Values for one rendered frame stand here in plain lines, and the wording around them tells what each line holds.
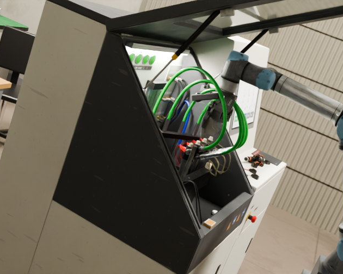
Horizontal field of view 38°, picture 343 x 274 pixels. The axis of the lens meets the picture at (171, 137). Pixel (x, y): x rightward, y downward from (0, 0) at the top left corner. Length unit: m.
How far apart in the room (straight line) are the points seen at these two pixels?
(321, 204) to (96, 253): 3.72
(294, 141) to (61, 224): 3.60
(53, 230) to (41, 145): 0.33
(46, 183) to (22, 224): 0.21
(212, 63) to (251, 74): 0.49
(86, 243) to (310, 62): 3.67
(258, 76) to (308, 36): 3.30
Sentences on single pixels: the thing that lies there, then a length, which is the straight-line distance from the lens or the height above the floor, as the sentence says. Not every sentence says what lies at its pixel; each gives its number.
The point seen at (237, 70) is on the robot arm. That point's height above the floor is 1.47.
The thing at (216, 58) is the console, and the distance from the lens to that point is 2.32.
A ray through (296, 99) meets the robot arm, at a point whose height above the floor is 1.44.
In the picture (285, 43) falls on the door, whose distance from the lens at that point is 5.16.
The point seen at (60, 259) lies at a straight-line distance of 1.99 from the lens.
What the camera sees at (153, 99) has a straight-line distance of 2.12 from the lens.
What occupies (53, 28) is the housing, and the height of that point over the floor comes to 1.39.
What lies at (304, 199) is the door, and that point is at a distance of 5.33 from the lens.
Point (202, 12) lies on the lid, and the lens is 1.60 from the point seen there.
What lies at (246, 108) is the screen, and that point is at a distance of 2.67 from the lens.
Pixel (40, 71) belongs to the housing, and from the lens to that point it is 1.91.
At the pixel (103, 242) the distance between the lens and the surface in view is 1.86.
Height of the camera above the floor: 1.65
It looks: 15 degrees down
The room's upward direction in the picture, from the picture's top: 21 degrees clockwise
